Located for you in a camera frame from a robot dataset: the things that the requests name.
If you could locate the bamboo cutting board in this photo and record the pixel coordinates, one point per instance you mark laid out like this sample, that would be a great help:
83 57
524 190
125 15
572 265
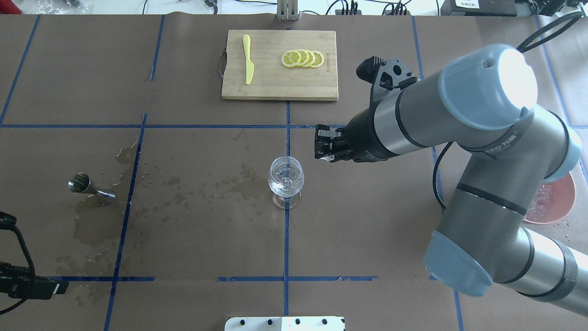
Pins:
273 81

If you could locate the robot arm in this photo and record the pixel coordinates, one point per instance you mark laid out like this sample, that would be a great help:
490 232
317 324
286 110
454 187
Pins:
485 102

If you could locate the black power strip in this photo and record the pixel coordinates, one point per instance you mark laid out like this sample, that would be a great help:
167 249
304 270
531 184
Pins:
346 8

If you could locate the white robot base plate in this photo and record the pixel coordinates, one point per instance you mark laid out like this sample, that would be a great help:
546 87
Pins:
286 323

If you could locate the steel double jigger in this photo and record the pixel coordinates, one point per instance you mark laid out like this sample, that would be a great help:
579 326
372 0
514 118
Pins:
81 183

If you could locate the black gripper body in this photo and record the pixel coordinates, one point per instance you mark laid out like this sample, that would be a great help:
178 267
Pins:
361 136

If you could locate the aluminium frame post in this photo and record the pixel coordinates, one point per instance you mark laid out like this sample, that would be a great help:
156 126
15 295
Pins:
287 10

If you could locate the clear wine glass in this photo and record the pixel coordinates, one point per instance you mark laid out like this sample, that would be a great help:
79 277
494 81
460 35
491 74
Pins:
286 179

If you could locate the clear ice cube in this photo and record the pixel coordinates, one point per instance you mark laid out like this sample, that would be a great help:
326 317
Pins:
328 158

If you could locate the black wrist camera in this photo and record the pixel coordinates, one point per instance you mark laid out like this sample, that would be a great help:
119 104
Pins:
387 76
17 282

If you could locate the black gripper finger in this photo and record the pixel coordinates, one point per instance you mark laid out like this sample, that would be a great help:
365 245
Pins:
327 135
340 151

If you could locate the pink bowl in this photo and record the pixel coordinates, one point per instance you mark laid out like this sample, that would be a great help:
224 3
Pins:
562 200

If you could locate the black device box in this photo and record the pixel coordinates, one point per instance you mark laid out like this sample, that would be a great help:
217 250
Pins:
479 8

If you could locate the clear plastic bag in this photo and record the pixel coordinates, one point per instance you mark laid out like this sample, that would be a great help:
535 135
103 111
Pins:
62 7

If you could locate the yellow plastic knife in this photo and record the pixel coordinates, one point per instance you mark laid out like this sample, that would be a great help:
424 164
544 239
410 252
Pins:
248 63

